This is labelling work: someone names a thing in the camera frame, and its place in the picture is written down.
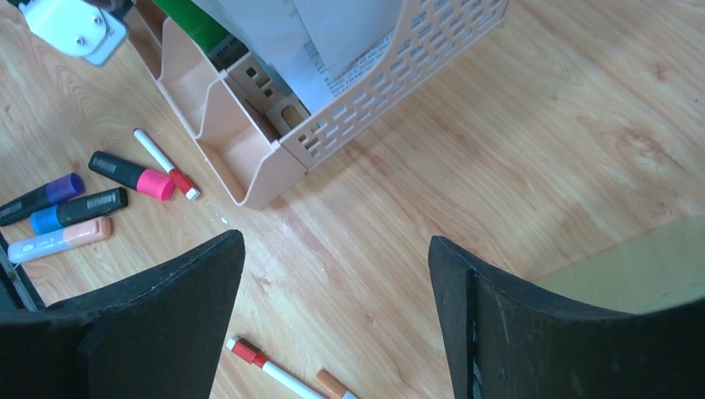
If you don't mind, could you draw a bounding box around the blue highlighter marker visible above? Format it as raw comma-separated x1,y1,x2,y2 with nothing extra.
30,187,129,234

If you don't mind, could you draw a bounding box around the green translucent plastic folder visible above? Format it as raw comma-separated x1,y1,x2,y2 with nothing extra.
154,0,249,70

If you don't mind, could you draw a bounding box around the green metal drawer cabinet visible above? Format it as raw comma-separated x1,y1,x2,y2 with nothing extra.
535,215,704,314

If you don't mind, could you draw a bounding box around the small red cap marker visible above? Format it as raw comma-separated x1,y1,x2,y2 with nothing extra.
225,336,323,399

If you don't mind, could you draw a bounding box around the purple highlighter marker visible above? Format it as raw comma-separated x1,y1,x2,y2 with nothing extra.
1,173,85,227

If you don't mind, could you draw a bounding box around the pink highlighter marker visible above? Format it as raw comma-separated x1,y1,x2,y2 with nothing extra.
88,151,175,201

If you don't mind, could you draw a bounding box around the orange highlighter marker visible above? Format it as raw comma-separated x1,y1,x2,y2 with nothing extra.
7,216,113,264

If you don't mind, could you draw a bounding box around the white orange marker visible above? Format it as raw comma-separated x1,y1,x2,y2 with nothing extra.
315,369,357,399

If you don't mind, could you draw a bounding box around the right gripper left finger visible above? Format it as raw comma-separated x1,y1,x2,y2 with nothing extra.
1,229,245,398

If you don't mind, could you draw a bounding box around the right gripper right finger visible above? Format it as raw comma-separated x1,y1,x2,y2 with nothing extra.
428,236,704,398

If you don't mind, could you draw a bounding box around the white red whiteboard marker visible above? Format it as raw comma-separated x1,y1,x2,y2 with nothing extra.
133,128,201,201

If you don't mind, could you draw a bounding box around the beige plastic file organizer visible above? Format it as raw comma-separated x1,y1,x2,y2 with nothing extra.
126,1,508,209

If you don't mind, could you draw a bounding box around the black clipboard blue back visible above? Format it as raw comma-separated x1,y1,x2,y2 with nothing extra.
197,1,403,114

